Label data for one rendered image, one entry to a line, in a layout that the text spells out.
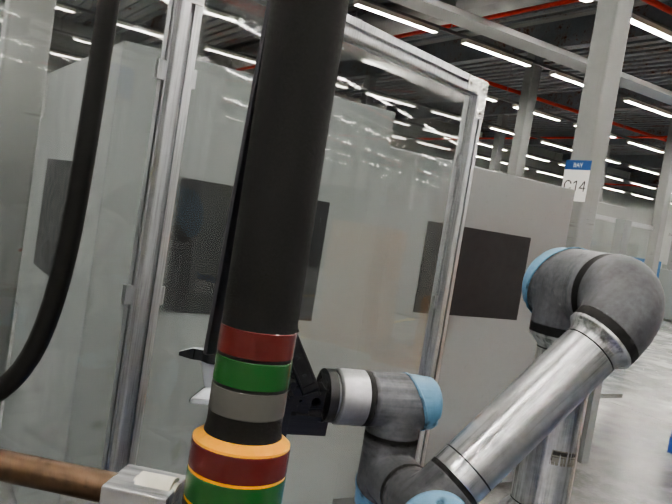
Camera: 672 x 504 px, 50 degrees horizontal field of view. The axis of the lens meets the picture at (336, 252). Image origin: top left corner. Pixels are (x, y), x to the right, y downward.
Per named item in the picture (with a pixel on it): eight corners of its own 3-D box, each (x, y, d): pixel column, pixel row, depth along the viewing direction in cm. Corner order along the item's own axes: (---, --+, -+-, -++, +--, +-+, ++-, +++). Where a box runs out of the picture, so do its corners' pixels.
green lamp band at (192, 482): (169, 504, 30) (173, 476, 30) (200, 469, 34) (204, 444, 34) (270, 526, 29) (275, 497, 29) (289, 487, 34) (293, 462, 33)
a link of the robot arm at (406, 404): (440, 444, 97) (450, 383, 97) (366, 440, 94) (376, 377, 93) (416, 425, 105) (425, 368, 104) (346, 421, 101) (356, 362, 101)
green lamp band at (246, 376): (202, 383, 30) (206, 354, 30) (224, 367, 33) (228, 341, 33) (280, 398, 29) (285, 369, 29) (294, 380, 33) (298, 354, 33)
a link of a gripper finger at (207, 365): (173, 385, 97) (233, 406, 94) (180, 344, 96) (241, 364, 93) (185, 379, 100) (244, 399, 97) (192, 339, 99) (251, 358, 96)
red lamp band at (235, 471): (173, 474, 30) (177, 445, 30) (204, 442, 34) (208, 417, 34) (275, 495, 29) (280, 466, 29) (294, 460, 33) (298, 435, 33)
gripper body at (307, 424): (240, 439, 89) (331, 443, 93) (253, 375, 88) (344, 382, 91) (231, 412, 96) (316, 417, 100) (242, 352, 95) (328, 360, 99)
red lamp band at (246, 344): (207, 352, 30) (211, 324, 30) (228, 340, 33) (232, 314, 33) (285, 367, 29) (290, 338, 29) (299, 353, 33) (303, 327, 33)
